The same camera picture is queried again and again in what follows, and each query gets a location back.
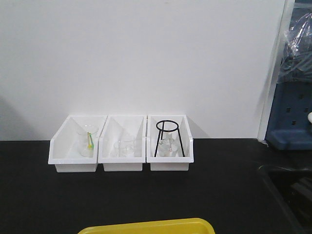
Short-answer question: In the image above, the yellow plastic tray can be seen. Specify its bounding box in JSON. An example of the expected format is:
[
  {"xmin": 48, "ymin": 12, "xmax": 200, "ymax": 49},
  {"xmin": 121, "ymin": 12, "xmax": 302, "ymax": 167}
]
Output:
[{"xmin": 79, "ymin": 218, "xmax": 215, "ymax": 234}]

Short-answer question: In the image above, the right white storage bin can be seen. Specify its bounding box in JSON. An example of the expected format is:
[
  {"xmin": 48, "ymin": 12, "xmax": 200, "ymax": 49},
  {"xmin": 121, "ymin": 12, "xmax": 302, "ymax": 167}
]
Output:
[{"xmin": 146, "ymin": 115, "xmax": 194, "ymax": 171}]

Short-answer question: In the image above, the left white storage bin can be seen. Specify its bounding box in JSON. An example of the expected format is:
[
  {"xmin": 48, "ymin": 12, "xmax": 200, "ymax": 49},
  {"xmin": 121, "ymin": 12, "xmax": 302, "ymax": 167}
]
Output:
[{"xmin": 48, "ymin": 115, "xmax": 107, "ymax": 173}]

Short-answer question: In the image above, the middle white storage bin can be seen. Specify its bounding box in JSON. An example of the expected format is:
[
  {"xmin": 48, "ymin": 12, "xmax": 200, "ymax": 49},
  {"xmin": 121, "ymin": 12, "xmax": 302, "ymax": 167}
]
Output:
[{"xmin": 97, "ymin": 115, "xmax": 147, "ymax": 172}]

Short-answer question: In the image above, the white storage bin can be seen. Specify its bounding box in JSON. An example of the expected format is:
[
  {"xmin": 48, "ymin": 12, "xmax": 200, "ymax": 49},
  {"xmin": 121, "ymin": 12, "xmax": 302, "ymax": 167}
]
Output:
[
  {"xmin": 48, "ymin": 115, "xmax": 107, "ymax": 173},
  {"xmin": 97, "ymin": 115, "xmax": 147, "ymax": 172},
  {"xmin": 146, "ymin": 115, "xmax": 194, "ymax": 171}
]

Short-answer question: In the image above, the clear glass beaker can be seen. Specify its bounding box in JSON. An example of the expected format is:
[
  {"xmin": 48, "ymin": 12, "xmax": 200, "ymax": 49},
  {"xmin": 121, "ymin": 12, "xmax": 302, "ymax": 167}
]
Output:
[{"xmin": 112, "ymin": 134, "xmax": 135, "ymax": 157}]

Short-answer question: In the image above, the grey pegboard drying rack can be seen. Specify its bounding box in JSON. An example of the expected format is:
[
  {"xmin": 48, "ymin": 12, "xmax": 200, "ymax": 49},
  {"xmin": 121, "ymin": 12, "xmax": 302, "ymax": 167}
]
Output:
[{"xmin": 265, "ymin": 0, "xmax": 312, "ymax": 151}]

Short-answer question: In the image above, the clear plastic bag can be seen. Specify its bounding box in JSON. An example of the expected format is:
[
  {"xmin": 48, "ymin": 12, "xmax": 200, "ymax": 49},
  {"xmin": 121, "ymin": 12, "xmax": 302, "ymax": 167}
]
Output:
[{"xmin": 278, "ymin": 3, "xmax": 312, "ymax": 83}]

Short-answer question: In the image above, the black sink basin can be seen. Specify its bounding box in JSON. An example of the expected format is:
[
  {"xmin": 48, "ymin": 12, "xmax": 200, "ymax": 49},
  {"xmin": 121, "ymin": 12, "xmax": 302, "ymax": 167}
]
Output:
[{"xmin": 258, "ymin": 165, "xmax": 312, "ymax": 234}]

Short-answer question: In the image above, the white lab faucet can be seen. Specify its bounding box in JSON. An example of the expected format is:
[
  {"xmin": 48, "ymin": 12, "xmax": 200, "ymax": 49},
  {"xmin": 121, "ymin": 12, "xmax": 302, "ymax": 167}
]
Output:
[{"xmin": 308, "ymin": 112, "xmax": 312, "ymax": 123}]

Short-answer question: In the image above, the black wire tripod stand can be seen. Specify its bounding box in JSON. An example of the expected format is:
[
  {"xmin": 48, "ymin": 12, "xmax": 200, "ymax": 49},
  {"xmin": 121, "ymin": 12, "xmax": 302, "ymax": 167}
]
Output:
[{"xmin": 154, "ymin": 119, "xmax": 185, "ymax": 157}]

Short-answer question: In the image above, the clear glassware in right bin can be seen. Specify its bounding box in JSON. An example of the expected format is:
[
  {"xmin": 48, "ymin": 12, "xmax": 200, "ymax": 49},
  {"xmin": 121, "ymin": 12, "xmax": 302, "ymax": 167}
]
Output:
[{"xmin": 157, "ymin": 133, "xmax": 178, "ymax": 157}]

